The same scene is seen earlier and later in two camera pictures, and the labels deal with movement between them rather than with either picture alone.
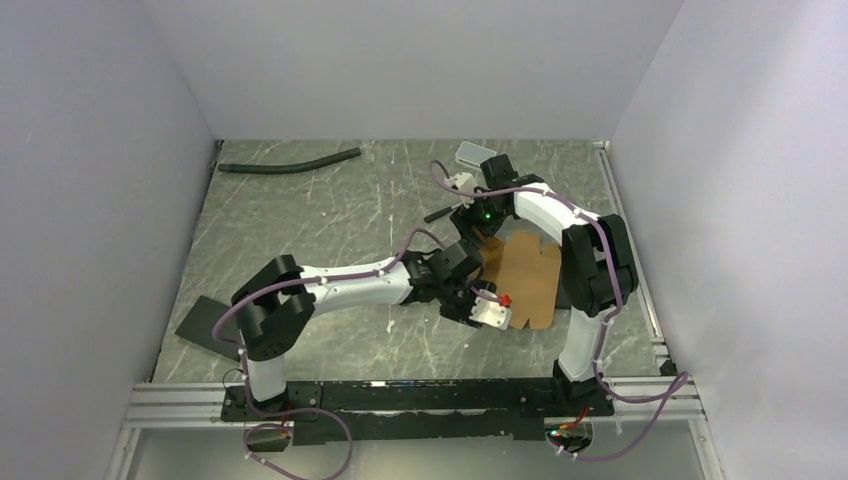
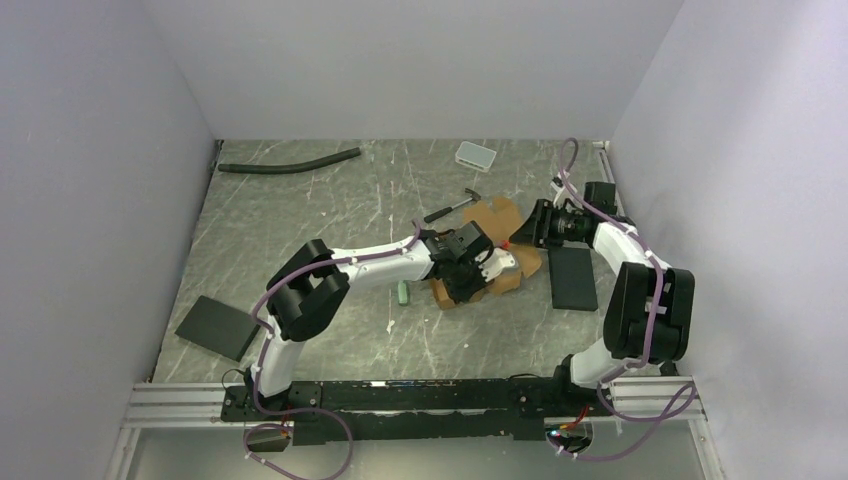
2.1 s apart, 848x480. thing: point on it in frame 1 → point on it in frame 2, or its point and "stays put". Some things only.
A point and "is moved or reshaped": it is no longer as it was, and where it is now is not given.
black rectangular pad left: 199,323 stays put
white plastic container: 473,154 stays put
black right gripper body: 482,213 → 558,225
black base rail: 389,411 stays put
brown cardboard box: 525,277 is moved or reshaped
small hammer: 438,214 stays put
